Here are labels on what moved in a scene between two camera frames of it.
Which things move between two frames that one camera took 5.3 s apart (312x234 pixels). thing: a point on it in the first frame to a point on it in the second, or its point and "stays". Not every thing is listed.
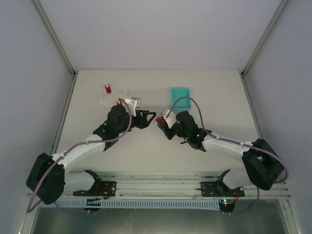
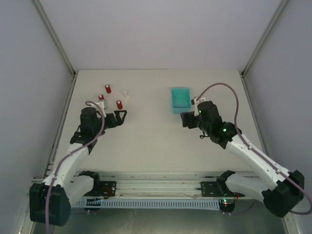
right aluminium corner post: (248, 64) stays
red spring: (160, 120) to (101, 97)
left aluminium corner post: (60, 45) stays
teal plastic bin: (183, 104) stays
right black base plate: (217, 188) stays
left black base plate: (99, 188) stays
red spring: (108, 88) stays
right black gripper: (167, 129) to (190, 119)
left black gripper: (142, 118) to (112, 119)
